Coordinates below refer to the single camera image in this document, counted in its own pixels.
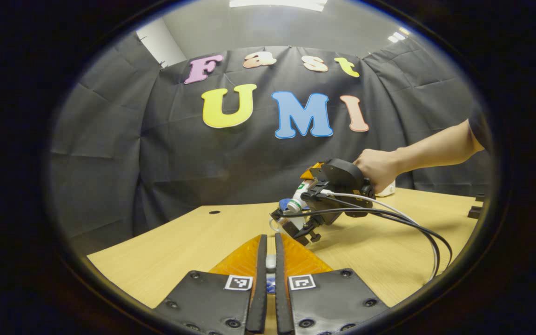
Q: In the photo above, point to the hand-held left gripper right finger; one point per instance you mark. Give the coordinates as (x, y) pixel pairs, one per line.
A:
(281, 288)

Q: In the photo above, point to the long ceiling light panel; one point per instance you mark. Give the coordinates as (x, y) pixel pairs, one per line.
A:
(277, 3)

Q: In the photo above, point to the black backdrop cloth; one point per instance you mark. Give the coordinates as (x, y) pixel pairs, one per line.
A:
(203, 153)

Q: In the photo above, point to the white toaster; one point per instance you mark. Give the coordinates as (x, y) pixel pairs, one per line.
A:
(386, 188)

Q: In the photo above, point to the white green-label water bottle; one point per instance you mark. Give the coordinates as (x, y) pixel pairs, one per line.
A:
(298, 197)

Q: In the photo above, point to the small ceiling light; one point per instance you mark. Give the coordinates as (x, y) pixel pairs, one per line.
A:
(398, 35)

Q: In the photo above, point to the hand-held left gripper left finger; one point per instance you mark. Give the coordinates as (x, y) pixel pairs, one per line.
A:
(261, 288)

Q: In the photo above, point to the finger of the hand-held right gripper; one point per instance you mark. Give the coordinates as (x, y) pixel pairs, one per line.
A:
(311, 171)

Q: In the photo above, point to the white ceramic teacup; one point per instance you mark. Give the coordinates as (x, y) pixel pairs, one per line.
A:
(298, 223)

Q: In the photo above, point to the person's dark shirt sleeve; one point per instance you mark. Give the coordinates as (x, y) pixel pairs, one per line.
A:
(478, 128)

